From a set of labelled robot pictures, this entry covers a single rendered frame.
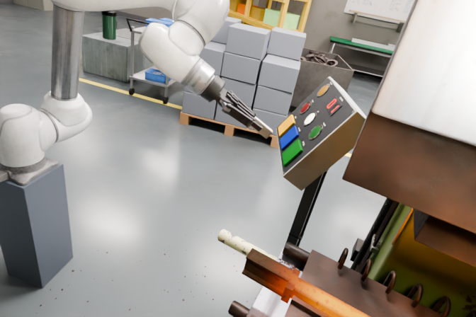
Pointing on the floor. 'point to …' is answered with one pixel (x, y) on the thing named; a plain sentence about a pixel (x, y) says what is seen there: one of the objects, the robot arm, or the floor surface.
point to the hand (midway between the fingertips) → (261, 127)
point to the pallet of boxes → (249, 75)
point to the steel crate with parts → (319, 73)
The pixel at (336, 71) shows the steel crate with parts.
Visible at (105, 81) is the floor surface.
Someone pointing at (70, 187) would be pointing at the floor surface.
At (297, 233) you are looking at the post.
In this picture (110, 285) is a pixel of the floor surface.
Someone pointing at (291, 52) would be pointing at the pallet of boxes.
